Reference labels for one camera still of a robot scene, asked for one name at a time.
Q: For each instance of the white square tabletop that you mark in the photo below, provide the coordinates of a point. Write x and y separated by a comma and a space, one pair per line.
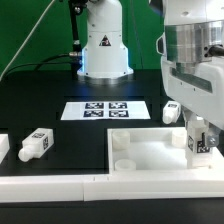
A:
160, 154

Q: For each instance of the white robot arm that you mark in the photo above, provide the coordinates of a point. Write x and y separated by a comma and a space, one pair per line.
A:
191, 49

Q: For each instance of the paper sheet with markers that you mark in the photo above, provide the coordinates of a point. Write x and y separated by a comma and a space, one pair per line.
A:
100, 110

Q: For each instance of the white obstacle bar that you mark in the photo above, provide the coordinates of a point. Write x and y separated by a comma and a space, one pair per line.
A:
4, 146
117, 186

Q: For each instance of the white obstacle left bar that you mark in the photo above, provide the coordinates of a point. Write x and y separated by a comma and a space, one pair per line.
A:
4, 146

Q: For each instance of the white obstacle front bar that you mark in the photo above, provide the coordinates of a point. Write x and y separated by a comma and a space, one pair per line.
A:
117, 186

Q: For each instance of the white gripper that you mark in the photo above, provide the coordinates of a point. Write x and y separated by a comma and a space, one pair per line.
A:
202, 93

